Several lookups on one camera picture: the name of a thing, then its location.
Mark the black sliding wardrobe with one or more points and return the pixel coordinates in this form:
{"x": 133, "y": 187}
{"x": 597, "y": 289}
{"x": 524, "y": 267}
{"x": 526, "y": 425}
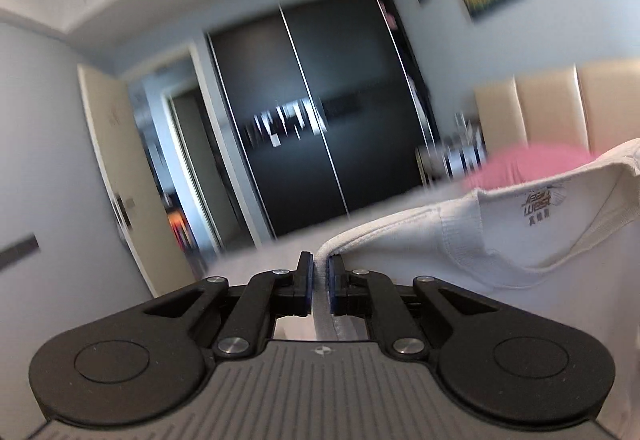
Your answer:
{"x": 328, "y": 105}

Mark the pink pillow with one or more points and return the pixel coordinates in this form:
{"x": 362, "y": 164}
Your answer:
{"x": 526, "y": 163}

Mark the white bedside shelf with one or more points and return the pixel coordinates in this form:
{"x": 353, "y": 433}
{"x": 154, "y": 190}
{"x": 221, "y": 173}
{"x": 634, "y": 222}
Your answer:
{"x": 455, "y": 156}

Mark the grey pink-dotted bed sheet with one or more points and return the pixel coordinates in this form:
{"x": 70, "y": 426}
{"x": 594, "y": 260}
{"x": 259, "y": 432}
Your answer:
{"x": 239, "y": 266}

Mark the beige padded headboard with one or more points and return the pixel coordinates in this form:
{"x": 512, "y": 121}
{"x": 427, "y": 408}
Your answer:
{"x": 592, "y": 107}

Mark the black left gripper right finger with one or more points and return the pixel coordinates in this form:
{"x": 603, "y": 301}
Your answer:
{"x": 500, "y": 363}

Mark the white cream sweatshirt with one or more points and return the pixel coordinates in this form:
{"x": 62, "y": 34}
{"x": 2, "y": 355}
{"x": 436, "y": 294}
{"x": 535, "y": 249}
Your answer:
{"x": 565, "y": 247}

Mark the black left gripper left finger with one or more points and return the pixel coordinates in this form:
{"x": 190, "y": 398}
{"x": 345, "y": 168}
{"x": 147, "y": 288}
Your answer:
{"x": 148, "y": 360}

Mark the grey wall switch plate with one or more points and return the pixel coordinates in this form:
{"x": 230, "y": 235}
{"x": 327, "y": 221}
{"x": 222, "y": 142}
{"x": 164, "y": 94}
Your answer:
{"x": 17, "y": 251}

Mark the cream room door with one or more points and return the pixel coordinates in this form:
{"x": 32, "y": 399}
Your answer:
{"x": 129, "y": 183}

